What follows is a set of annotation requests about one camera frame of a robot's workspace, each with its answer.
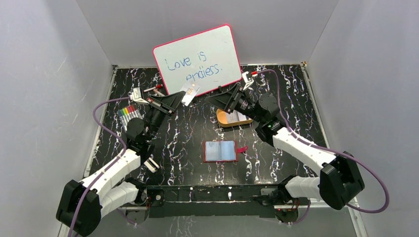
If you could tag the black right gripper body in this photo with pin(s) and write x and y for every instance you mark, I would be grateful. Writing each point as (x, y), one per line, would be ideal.
(240, 103)

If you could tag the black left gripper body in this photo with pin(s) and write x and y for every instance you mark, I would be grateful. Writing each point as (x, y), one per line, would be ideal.
(159, 105)

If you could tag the orange oval tray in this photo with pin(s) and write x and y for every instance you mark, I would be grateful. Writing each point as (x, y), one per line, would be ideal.
(222, 120)

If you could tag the red card holder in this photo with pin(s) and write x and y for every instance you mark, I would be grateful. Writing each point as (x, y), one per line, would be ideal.
(222, 151)

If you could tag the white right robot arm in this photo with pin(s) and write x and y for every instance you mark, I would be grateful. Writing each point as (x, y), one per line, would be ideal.
(338, 179)

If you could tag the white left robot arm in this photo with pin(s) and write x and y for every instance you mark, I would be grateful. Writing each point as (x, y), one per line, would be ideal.
(84, 203)

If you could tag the white marker pen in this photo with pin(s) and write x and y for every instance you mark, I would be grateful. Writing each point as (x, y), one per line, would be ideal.
(158, 93)

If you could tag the red capped marker pen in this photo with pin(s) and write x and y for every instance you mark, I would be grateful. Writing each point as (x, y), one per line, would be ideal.
(154, 87)

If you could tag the pack of coloured markers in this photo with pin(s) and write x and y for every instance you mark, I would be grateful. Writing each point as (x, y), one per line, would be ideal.
(127, 113)

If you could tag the pink framed whiteboard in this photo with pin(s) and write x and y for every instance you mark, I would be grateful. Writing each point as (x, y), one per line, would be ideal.
(208, 59)

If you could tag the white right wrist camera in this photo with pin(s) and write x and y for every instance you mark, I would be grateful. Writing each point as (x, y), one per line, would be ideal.
(248, 78)

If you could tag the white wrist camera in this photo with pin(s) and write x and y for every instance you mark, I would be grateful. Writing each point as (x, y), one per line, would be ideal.
(136, 96)
(248, 78)

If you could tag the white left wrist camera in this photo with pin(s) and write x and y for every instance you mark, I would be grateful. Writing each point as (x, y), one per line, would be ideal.
(136, 96)

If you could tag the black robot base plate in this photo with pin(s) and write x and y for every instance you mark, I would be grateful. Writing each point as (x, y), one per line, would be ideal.
(265, 201)

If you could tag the aluminium frame rail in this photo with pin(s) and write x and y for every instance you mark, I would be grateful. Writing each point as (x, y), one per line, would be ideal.
(315, 219)

